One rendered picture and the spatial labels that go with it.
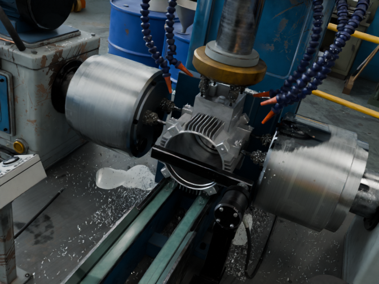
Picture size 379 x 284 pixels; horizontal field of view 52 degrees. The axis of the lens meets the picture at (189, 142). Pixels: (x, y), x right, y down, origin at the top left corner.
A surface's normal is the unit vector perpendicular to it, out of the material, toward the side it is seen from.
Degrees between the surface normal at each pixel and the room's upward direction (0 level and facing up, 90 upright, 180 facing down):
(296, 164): 58
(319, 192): 77
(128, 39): 82
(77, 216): 0
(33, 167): 65
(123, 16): 90
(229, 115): 90
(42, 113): 90
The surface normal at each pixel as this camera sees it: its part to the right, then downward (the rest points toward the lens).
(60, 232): 0.18, -0.85
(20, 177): 0.90, -0.05
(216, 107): -0.38, 0.41
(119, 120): -0.33, 0.21
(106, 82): -0.13, -0.34
